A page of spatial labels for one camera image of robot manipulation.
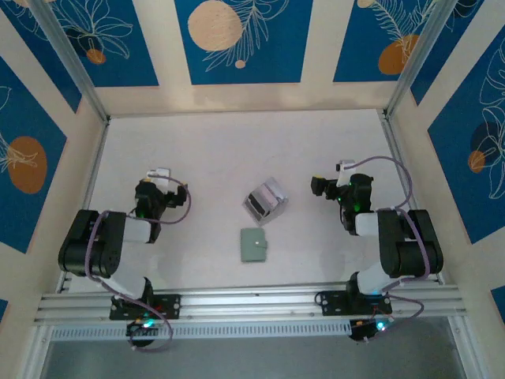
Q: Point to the aluminium side rail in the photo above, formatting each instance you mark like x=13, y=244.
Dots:
x=390, y=138
x=96, y=158

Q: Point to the aluminium frame post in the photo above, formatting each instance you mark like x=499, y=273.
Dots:
x=67, y=59
x=422, y=59

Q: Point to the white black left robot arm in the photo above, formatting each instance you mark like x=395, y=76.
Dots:
x=94, y=245

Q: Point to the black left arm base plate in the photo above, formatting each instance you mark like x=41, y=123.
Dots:
x=169, y=306

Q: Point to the green card holder wallet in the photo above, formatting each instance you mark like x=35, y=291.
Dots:
x=252, y=246

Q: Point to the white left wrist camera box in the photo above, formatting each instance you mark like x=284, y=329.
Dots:
x=159, y=173

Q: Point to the black controller board with LED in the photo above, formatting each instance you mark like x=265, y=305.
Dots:
x=369, y=329
x=142, y=329

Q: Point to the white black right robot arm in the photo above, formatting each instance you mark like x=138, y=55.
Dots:
x=410, y=245

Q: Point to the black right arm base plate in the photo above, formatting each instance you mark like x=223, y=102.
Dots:
x=331, y=302

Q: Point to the long aluminium frame rail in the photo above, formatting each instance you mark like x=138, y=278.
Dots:
x=252, y=304

